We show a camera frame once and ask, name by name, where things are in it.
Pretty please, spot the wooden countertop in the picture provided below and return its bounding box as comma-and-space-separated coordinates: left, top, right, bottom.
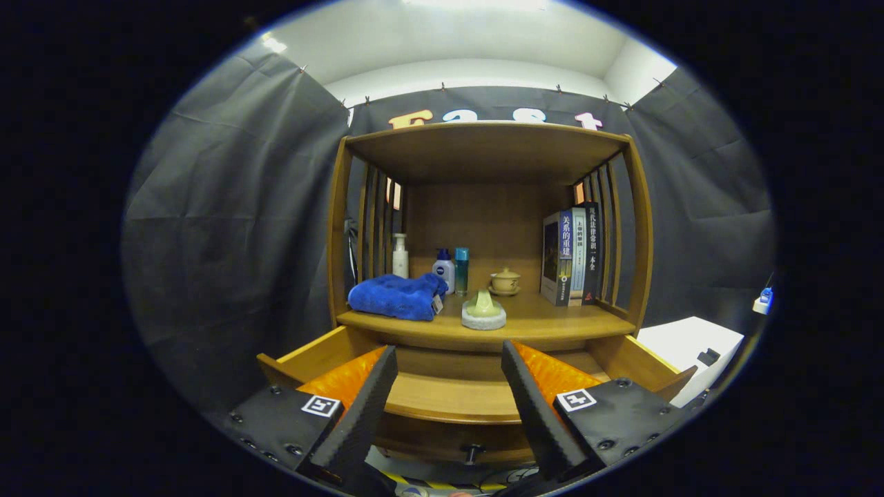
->
336, 290, 636, 344

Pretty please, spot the white side table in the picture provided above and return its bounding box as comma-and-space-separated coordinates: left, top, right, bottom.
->
635, 316, 745, 408

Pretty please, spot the beige lidded teacup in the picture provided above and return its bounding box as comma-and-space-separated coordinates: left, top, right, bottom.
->
489, 267, 521, 297

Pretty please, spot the white bottle with blue cap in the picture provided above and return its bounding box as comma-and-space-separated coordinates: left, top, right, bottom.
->
432, 248, 457, 295

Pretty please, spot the blue spine book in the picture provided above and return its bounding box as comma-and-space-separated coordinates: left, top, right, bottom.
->
540, 211, 574, 306

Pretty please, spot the light grey spine book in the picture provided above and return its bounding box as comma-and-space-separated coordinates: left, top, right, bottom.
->
568, 207, 588, 306

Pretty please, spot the wooden drawer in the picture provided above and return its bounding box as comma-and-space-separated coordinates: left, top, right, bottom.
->
257, 326, 698, 467

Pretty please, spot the blue folded towel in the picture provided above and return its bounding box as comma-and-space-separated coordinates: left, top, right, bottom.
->
347, 273, 448, 322

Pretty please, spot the pale green scrub brush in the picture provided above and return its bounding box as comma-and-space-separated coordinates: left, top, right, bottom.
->
461, 289, 507, 331

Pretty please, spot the wooden cabinet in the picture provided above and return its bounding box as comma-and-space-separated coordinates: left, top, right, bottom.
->
326, 121, 655, 354

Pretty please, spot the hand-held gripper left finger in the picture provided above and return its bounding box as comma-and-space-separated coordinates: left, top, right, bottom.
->
228, 345, 399, 484

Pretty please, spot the black spine book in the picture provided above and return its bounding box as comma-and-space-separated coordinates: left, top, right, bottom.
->
582, 202, 603, 304

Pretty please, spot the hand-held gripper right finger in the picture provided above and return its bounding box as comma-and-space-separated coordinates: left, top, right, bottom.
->
501, 340, 681, 483

